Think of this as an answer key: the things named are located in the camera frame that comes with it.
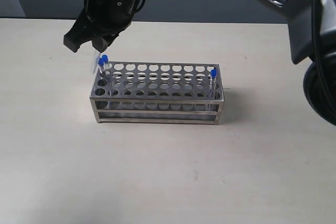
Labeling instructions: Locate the blue-capped tube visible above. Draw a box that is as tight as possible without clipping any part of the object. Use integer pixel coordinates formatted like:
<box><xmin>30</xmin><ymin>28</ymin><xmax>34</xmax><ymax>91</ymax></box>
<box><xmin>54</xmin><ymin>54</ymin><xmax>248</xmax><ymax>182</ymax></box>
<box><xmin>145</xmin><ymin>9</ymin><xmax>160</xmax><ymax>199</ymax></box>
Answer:
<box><xmin>98</xmin><ymin>57</ymin><xmax>106</xmax><ymax>79</ymax></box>
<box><xmin>102</xmin><ymin>54</ymin><xmax>113</xmax><ymax>89</ymax></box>
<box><xmin>207</xmin><ymin>68</ymin><xmax>217</xmax><ymax>100</ymax></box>
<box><xmin>90</xmin><ymin>49</ymin><xmax>101</xmax><ymax>74</ymax></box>

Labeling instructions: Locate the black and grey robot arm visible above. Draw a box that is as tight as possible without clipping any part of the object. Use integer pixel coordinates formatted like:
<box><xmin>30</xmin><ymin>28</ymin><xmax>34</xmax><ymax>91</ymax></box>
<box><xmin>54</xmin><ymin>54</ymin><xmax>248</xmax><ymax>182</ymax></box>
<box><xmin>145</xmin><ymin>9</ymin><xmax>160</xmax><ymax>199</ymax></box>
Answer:
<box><xmin>64</xmin><ymin>0</ymin><xmax>335</xmax><ymax>124</ymax></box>

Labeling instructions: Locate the stainless steel test tube rack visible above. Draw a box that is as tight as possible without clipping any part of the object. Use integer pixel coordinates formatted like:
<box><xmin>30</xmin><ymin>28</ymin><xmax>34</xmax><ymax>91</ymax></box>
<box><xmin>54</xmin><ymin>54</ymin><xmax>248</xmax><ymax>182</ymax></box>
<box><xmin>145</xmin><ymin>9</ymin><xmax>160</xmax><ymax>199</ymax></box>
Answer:
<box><xmin>89</xmin><ymin>61</ymin><xmax>225</xmax><ymax>125</ymax></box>

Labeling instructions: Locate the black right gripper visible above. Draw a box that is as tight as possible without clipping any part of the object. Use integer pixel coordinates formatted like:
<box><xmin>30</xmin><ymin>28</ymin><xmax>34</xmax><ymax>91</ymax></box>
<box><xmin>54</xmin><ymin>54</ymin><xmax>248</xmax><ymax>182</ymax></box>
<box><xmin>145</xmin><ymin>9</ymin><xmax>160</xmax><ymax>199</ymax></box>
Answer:
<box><xmin>64</xmin><ymin>0</ymin><xmax>141</xmax><ymax>52</ymax></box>

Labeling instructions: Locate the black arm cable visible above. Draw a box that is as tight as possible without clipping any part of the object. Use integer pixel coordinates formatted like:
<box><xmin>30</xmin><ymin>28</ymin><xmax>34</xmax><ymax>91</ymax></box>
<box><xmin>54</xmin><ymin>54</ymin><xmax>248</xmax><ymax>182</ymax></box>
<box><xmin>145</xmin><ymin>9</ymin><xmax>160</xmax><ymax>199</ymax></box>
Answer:
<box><xmin>311</xmin><ymin>0</ymin><xmax>336</xmax><ymax>114</ymax></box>

